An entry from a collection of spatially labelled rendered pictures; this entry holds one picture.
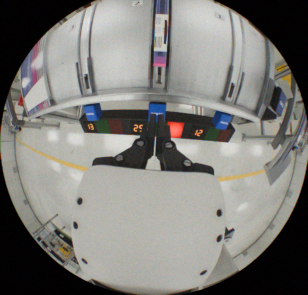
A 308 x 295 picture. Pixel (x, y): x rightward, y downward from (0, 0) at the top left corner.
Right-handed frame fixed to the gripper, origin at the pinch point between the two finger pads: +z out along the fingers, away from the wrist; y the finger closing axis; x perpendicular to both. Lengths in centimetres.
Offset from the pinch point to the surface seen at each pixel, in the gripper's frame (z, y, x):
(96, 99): 3.2, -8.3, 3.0
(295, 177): -71, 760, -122
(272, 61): 4.2, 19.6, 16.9
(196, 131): 6.4, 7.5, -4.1
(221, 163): 39, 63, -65
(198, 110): 41.2, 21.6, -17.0
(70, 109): 58, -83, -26
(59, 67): 5.4, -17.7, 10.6
